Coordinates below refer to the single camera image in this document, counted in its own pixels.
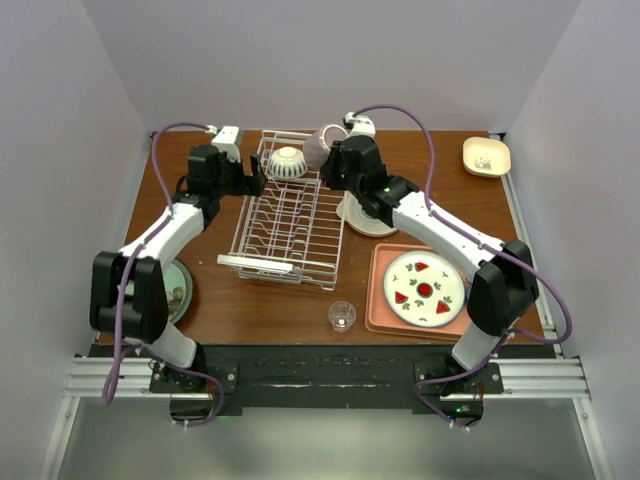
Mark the cream plate with blue swirl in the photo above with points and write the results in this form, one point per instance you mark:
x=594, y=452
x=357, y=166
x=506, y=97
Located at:
x=353, y=214

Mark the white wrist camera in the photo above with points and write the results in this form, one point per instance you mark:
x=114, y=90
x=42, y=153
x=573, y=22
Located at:
x=226, y=139
x=358, y=126

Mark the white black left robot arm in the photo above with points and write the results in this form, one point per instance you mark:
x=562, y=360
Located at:
x=128, y=294

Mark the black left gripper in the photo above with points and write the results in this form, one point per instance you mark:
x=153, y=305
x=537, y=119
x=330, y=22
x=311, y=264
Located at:
x=246, y=184

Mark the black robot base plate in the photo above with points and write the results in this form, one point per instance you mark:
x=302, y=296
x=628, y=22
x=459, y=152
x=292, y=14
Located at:
x=346, y=377

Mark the white bowl with blue dashes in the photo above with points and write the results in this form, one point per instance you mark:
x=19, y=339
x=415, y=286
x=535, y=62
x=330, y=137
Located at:
x=287, y=163

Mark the white wire dish rack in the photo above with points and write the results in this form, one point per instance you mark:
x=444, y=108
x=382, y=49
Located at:
x=292, y=232

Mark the purple translucent measuring cup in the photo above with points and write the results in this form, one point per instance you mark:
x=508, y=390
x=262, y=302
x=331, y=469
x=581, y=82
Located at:
x=317, y=147

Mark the small clear glass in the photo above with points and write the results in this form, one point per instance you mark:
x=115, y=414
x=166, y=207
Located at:
x=342, y=316

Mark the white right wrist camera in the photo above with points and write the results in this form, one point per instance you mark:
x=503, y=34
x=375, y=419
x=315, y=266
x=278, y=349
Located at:
x=358, y=126

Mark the white watermelon pattern plate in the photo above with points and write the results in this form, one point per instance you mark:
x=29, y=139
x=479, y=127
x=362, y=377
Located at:
x=423, y=289

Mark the cream square panda bowl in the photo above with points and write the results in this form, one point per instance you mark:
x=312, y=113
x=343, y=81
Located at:
x=486, y=157

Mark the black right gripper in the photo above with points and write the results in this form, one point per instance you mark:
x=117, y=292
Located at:
x=329, y=170

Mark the pink plastic tray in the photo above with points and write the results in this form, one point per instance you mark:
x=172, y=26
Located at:
x=380, y=318

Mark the floral plate under green plate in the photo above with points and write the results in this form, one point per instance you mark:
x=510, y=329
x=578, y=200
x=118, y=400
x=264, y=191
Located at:
x=179, y=288

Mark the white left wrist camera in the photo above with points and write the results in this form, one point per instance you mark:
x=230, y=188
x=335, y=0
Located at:
x=226, y=139

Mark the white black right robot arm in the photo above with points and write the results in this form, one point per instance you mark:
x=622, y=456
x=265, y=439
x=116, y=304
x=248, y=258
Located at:
x=503, y=282

